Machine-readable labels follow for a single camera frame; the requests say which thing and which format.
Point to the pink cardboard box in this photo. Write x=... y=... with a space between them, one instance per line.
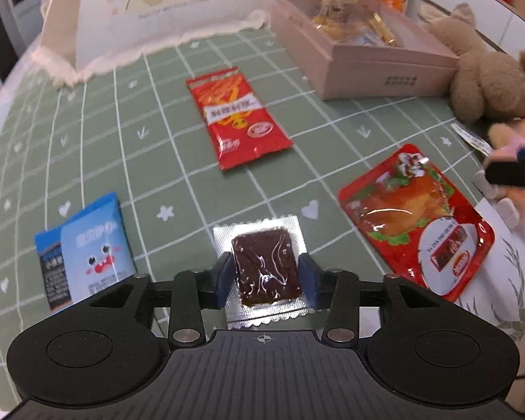
x=376 y=74

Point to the white leaf print paper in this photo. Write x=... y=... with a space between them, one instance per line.
x=507 y=280

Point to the red chips packet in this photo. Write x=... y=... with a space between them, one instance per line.
x=236 y=118

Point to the red chicken leg packet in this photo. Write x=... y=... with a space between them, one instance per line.
x=402 y=210

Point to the blue white snack packet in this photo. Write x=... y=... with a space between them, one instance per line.
x=92 y=249

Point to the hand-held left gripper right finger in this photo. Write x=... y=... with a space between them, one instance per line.
x=309 y=282

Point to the white fabric tag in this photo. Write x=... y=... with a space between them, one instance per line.
x=470 y=138

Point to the dark brown jerky packet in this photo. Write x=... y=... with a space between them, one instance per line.
x=262 y=262

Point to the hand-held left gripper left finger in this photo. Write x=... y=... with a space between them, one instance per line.
x=223 y=282

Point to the clear biscuit stick packet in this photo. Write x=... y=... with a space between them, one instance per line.
x=383 y=28

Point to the green grid tablecloth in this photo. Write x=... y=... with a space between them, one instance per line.
x=157 y=162

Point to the printed mesh food cover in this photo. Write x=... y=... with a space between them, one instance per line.
x=179 y=8

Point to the white sideboard cabinet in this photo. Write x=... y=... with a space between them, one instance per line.
x=518 y=22

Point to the small pink plush doll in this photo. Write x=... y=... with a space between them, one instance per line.
x=507 y=133

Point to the brown teddy bear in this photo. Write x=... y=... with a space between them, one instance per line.
x=485 y=83

